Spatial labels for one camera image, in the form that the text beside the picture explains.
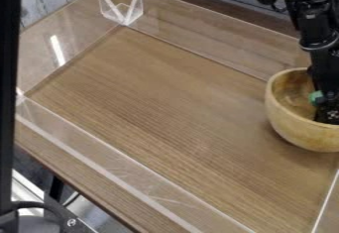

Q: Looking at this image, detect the black cable loop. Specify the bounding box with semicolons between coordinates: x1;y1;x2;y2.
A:
0;200;68;233

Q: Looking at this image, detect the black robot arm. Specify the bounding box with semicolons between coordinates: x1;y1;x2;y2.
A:
256;0;339;125

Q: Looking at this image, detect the clear acrylic tray wall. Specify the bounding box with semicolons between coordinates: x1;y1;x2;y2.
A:
16;0;339;233

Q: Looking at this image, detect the black metal bracket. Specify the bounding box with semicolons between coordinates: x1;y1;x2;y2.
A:
43;196;98;233

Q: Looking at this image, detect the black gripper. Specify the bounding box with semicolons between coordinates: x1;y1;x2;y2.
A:
308;44;339;125

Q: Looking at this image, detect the black vertical pole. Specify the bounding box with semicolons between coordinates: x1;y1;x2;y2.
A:
0;0;22;215

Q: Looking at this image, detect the black table leg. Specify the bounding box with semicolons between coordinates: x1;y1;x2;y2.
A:
50;176;66;202

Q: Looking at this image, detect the light wooden bowl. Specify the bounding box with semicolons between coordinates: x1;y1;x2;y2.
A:
264;67;339;153

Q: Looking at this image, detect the green rectangular block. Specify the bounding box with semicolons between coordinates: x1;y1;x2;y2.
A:
308;90;324;106

